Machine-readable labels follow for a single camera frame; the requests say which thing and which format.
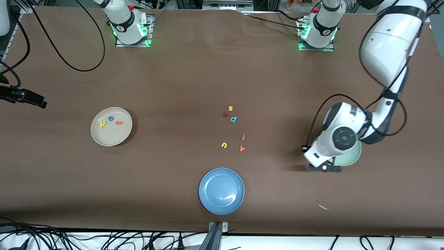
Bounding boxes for black base cable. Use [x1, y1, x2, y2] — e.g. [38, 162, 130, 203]
[243, 10, 306, 32]

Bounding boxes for grey power strip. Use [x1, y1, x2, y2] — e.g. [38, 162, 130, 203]
[203, 0, 254, 11]

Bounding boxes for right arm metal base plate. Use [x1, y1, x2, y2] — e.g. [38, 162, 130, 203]
[116, 14, 154, 48]

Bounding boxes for orange decorative object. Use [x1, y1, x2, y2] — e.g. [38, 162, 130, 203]
[286, 0, 319, 9]

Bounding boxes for blue plate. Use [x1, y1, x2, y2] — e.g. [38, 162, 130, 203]
[199, 168, 245, 215]

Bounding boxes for light green plate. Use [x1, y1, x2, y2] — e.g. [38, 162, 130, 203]
[334, 141, 362, 166]

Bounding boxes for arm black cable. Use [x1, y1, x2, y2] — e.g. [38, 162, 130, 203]
[307, 14, 424, 148]
[0, 0, 106, 89]

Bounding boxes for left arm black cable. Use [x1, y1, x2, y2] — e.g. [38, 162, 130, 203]
[307, 14, 424, 148]

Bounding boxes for beige brown plate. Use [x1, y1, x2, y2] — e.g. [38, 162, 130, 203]
[91, 107, 133, 147]

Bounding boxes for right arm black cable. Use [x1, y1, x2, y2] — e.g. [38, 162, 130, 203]
[0, 0, 106, 89]

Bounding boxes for brown table cover sheet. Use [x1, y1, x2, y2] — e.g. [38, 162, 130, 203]
[0, 6, 444, 236]

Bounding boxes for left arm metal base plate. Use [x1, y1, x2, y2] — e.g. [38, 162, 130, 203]
[298, 19, 335, 52]

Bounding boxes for aluminium frame profile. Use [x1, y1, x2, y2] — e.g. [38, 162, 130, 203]
[10, 0, 36, 15]
[426, 0, 444, 28]

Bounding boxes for grey metal camera bracket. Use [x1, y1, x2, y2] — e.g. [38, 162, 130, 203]
[207, 222, 229, 250]

